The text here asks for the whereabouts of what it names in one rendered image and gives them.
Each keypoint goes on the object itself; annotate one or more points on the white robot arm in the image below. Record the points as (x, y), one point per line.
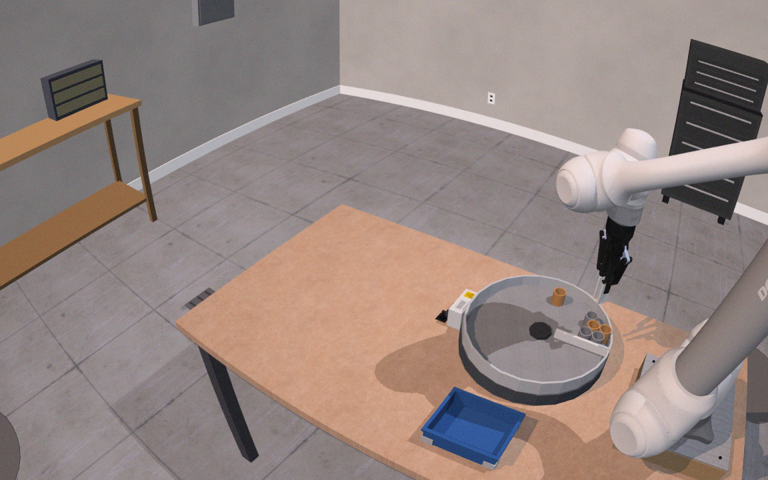
(676, 397)

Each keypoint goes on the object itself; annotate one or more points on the blue square tray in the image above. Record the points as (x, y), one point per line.
(472, 427)

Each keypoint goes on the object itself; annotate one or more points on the grey metal bushing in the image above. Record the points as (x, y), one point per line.
(597, 337)
(585, 332)
(590, 315)

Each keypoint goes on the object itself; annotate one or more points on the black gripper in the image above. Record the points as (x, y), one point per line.
(615, 241)

